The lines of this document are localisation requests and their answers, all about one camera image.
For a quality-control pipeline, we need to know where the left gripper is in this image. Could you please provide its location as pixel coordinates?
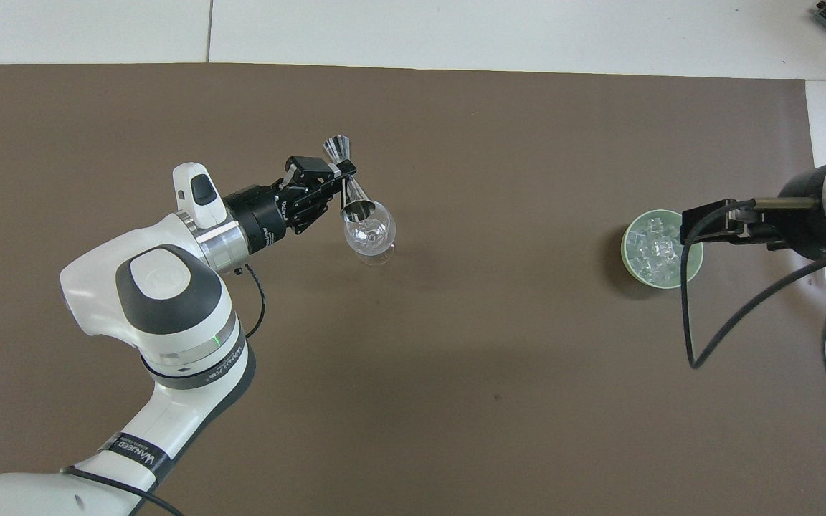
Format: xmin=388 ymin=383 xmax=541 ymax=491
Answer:
xmin=225 ymin=155 xmax=357 ymax=254

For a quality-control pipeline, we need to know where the green round bowl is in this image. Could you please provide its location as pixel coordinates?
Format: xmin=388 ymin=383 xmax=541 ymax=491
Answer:
xmin=621 ymin=209 xmax=705 ymax=291

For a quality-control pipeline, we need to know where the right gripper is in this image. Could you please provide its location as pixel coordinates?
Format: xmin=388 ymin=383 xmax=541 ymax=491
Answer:
xmin=745 ymin=166 xmax=826 ymax=262

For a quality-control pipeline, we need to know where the silver double-cone jigger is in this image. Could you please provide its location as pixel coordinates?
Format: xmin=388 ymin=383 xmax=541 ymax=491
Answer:
xmin=323 ymin=135 xmax=377 ymax=224

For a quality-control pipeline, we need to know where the pile of clear ice cubes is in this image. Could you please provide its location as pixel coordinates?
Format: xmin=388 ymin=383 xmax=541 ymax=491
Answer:
xmin=629 ymin=216 xmax=686 ymax=279

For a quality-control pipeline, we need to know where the clear wine glass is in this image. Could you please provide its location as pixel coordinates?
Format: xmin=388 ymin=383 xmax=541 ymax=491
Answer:
xmin=341 ymin=200 xmax=398 ymax=267

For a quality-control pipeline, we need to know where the black cable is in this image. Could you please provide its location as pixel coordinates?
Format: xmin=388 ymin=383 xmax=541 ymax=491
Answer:
xmin=238 ymin=264 xmax=267 ymax=340
xmin=680 ymin=197 xmax=826 ymax=371
xmin=60 ymin=465 xmax=186 ymax=516

